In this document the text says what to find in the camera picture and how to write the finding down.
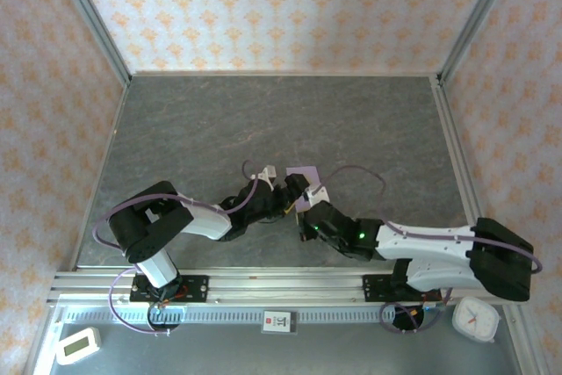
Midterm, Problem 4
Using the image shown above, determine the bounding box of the aluminium mounting rail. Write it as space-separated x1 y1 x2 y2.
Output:
47 267 526 306

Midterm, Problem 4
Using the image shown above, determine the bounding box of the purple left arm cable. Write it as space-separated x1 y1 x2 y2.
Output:
94 159 273 336

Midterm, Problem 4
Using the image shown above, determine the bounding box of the white digital timer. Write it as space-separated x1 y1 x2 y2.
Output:
55 326 102 366

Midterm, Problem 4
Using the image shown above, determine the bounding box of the aluminium side rail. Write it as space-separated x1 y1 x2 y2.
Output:
432 76 500 270
72 78 132 270

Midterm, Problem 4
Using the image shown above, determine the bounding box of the aluminium frame post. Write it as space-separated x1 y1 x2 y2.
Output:
438 0 522 82
47 0 133 86

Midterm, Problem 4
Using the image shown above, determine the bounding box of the grey metal sheet panel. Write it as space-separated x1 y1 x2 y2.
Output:
25 304 541 375

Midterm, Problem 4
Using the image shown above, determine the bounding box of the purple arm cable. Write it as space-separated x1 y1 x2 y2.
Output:
315 165 544 335
94 159 273 336

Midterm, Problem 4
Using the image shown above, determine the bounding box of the white card with red logo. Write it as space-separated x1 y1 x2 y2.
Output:
262 311 299 335

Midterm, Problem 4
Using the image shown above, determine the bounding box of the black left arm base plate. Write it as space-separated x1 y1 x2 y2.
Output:
130 275 210 304

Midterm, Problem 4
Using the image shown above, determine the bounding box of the aluminium back bar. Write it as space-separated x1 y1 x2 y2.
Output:
129 69 440 79

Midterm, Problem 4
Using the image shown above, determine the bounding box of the grey slotted cable duct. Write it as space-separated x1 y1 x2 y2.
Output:
63 306 396 326

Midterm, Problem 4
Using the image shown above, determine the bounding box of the white analog clock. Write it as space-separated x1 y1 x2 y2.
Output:
451 296 501 344

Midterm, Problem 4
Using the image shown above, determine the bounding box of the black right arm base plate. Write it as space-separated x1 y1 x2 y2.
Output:
362 273 442 304

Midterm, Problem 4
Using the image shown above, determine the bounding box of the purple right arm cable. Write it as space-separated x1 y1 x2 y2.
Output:
315 165 544 335

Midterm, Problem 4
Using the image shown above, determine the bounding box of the purple square paper sheet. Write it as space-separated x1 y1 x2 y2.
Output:
285 165 321 214

